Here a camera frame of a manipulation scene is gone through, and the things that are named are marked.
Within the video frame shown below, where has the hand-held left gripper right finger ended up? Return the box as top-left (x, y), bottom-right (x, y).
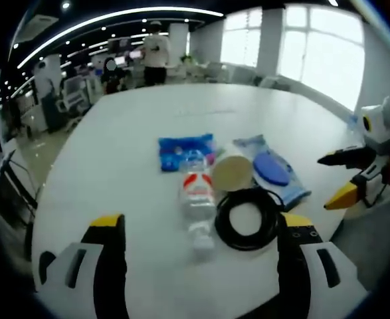
top-left (276, 212), bottom-right (370, 315)

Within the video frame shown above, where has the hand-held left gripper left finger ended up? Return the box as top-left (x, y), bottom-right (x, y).
top-left (31, 214), bottom-right (131, 319)

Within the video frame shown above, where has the blue wet wipes pack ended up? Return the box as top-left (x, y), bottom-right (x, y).
top-left (233, 134), bottom-right (312, 212)

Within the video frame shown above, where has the beige paper cup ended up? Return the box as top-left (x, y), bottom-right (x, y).
top-left (211, 142), bottom-right (252, 193)

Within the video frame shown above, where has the clear plastic water bottle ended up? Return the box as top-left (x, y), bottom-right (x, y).
top-left (179, 150), bottom-right (215, 257)

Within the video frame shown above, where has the blue snack packet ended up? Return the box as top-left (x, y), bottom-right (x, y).
top-left (157, 133), bottom-right (215, 173)

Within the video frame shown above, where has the white table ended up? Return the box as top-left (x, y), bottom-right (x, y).
top-left (28, 82), bottom-right (363, 300)

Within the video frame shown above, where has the black chair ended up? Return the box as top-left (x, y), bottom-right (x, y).
top-left (0, 149), bottom-right (41, 263)

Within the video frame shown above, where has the window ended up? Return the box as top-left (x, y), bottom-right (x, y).
top-left (219, 6), bottom-right (367, 112)

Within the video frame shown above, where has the white pillar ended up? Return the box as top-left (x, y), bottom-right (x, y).
top-left (32, 54), bottom-right (68, 134)

